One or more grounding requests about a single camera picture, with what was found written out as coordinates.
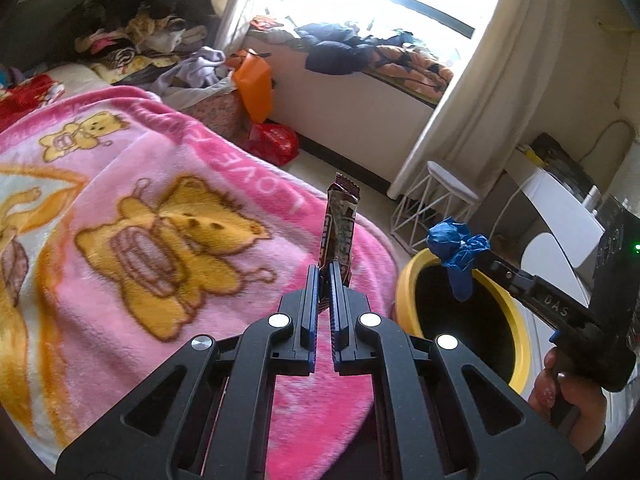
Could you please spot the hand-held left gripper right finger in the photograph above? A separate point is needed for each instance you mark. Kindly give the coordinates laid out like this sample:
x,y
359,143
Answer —
x,y
336,320

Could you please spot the pink patterned laundry basket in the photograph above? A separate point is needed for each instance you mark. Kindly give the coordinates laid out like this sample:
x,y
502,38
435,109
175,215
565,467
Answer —
x,y
215,112

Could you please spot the white dresser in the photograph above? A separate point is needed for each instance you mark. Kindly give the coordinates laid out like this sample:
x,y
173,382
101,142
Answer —
x,y
560,205

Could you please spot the black wrist band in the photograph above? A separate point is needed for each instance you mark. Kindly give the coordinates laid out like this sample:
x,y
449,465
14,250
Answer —
x,y
595,444

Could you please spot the orange white cloth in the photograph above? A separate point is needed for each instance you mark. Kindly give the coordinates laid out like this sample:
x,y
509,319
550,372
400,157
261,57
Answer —
x,y
267,27

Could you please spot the red patterned cloth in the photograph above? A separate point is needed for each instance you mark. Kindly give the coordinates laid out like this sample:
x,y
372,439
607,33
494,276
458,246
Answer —
x,y
30,97

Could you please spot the brown snack bar wrapper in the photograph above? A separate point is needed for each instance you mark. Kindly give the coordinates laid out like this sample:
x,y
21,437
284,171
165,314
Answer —
x,y
340,230

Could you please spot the colourful printed quilt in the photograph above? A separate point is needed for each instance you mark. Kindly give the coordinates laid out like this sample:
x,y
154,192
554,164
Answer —
x,y
7,77

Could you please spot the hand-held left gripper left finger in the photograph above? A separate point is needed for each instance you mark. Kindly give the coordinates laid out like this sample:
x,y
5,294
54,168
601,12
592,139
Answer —
x,y
314,320

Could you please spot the yellow round bin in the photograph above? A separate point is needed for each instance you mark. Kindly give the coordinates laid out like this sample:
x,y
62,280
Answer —
x,y
407,280

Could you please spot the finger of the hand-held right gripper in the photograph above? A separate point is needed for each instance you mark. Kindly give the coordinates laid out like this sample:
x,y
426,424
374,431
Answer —
x,y
502,271

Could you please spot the white bottle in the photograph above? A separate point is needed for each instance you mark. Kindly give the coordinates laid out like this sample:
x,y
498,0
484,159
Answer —
x,y
592,197

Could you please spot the blue disposable glove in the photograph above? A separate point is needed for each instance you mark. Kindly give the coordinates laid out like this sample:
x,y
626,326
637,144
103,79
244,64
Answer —
x,y
450,240

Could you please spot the red printed plastic bag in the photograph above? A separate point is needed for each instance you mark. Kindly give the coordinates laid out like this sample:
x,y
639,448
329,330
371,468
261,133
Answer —
x,y
272,142

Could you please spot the beige bed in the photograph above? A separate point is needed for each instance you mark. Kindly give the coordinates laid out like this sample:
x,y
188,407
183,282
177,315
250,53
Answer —
x,y
75,76

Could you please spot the dark bag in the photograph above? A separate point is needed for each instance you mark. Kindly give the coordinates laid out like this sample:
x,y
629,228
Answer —
x,y
560,160

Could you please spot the orange shopping bag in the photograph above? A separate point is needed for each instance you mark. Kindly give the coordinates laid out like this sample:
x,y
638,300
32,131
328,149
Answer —
x,y
255,85

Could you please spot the person's right hand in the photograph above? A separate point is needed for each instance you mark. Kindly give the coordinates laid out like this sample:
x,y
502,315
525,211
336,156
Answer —
x,y
585,410

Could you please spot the pink bear printed blanket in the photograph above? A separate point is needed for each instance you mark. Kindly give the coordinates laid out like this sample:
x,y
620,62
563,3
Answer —
x,y
200,150

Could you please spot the grey clothes heap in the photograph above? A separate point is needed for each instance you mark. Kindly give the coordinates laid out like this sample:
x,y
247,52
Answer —
x,y
195,67

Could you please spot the small yellow object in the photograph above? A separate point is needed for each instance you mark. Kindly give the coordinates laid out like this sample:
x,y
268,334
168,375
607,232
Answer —
x,y
530,155

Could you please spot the orange patterned blanket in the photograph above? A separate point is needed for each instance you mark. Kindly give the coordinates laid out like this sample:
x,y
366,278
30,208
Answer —
x,y
410,70

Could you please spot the pile of clothes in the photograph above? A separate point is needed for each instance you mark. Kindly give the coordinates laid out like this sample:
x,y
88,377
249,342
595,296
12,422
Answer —
x,y
145,15

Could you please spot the cream curtain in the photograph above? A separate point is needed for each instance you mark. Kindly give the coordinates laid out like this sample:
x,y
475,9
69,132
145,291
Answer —
x,y
490,70
237,5

